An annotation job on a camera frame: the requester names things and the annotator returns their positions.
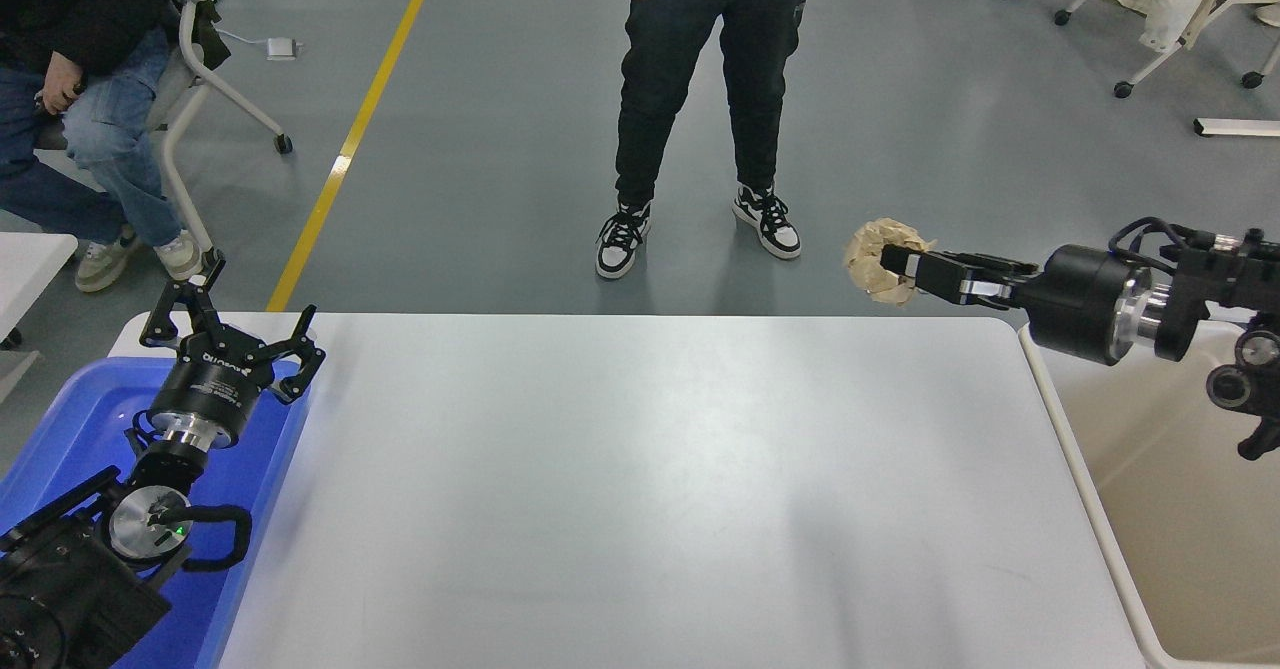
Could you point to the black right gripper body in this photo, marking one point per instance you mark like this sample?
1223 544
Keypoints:
1075 304

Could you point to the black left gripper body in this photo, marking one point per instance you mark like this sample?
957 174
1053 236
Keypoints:
215 384

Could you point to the tan paper ball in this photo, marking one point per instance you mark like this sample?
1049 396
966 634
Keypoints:
866 259

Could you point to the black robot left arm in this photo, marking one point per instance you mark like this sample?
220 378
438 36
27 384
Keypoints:
60 569

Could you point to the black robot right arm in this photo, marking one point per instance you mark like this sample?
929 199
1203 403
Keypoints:
1215 274

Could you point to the seated person's hand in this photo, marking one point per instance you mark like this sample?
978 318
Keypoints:
58 86

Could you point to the blue plastic tray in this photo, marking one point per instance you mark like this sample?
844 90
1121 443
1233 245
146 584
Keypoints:
85 429

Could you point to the seated person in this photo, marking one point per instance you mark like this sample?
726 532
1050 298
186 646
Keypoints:
110 139

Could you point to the large pale plastic bin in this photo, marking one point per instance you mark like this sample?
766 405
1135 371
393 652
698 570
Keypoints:
1150 509

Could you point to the white floor bar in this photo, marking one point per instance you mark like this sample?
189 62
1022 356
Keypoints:
1240 127

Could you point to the white wheeled chair with coat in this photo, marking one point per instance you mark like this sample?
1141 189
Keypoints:
1190 39

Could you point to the dark green jacket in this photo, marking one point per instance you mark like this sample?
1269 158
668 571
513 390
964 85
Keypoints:
208 19

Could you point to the standing person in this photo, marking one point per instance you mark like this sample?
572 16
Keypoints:
680 49

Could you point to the white frame wheeled chair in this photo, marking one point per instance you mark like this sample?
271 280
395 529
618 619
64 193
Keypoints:
190 79

